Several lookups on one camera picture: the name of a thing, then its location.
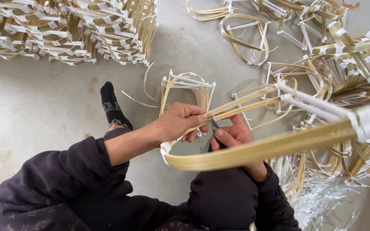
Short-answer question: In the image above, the person's right hand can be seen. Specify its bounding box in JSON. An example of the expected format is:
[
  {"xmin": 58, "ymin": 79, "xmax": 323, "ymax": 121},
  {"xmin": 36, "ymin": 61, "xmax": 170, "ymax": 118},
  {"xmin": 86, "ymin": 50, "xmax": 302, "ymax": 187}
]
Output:
[{"xmin": 210, "ymin": 114, "xmax": 269, "ymax": 183}]

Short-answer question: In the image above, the person's left hand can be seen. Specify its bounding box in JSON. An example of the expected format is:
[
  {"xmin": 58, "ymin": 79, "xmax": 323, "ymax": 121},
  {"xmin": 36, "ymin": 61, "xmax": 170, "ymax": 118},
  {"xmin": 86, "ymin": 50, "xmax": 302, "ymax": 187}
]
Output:
[{"xmin": 154, "ymin": 102, "xmax": 209, "ymax": 147}]

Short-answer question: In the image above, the small black-handled knife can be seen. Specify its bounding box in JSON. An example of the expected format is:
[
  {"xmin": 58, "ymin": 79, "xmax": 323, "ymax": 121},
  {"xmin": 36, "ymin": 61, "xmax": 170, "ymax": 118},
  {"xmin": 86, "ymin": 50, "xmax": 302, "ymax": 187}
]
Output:
[{"xmin": 208, "ymin": 115, "xmax": 228, "ymax": 152}]

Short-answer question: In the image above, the taped bamboo hoop frame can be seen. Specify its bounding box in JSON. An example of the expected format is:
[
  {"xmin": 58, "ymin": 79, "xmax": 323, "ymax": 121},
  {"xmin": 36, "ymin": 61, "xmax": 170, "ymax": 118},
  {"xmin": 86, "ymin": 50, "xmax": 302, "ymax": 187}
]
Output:
[
  {"xmin": 231, "ymin": 83, "xmax": 294, "ymax": 131},
  {"xmin": 186, "ymin": 0, "xmax": 234, "ymax": 22},
  {"xmin": 220, "ymin": 13, "xmax": 272, "ymax": 67},
  {"xmin": 160, "ymin": 78, "xmax": 370, "ymax": 172}
]

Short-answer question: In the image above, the small bundle of bamboo hoops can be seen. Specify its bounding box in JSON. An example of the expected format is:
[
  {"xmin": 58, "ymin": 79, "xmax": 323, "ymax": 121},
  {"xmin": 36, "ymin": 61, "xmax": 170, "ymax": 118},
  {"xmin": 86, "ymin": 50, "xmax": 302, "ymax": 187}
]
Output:
[{"xmin": 159, "ymin": 70, "xmax": 216, "ymax": 117}]

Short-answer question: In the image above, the loose white plastic strip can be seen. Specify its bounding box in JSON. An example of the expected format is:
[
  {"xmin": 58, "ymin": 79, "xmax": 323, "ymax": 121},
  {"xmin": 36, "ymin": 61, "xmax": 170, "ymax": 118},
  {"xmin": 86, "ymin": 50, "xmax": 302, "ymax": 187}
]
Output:
[{"xmin": 121, "ymin": 61, "xmax": 161, "ymax": 109}]

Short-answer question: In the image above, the black printed sock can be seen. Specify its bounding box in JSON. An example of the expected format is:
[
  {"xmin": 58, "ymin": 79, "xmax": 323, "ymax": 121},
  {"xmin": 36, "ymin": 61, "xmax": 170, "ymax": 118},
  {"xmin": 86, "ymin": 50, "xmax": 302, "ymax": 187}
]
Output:
[{"xmin": 100, "ymin": 81, "xmax": 134, "ymax": 131}]

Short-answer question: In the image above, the pile of white strip scraps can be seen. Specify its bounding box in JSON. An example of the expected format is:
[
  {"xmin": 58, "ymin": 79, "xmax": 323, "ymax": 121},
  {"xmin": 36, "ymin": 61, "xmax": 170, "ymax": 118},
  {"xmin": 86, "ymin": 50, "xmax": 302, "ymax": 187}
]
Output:
[{"xmin": 269, "ymin": 154, "xmax": 364, "ymax": 231}]

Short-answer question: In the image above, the person's dark patterned clothing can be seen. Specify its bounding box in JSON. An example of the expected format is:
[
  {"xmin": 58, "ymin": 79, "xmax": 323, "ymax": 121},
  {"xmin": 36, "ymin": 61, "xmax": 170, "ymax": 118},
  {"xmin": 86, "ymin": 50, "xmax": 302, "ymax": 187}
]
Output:
[{"xmin": 0, "ymin": 128, "xmax": 303, "ymax": 231}]

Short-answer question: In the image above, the heap of bamboo frames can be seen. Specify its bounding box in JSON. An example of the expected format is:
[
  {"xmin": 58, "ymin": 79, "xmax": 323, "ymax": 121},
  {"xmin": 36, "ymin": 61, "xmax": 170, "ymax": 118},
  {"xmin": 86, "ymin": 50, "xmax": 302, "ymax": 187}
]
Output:
[{"xmin": 252, "ymin": 0, "xmax": 370, "ymax": 201}]

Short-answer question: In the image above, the stack of bamboo frames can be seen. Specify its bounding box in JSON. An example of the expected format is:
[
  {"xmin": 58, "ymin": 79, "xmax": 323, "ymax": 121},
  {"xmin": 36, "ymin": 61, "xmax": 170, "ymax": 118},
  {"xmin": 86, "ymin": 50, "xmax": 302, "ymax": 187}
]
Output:
[{"xmin": 0, "ymin": 0, "xmax": 159, "ymax": 67}]

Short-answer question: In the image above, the orange scrap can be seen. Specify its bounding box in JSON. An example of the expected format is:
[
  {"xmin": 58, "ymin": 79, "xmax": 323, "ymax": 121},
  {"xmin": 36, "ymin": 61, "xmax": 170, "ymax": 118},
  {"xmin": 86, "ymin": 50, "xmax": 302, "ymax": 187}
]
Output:
[{"xmin": 342, "ymin": 0, "xmax": 361, "ymax": 9}]

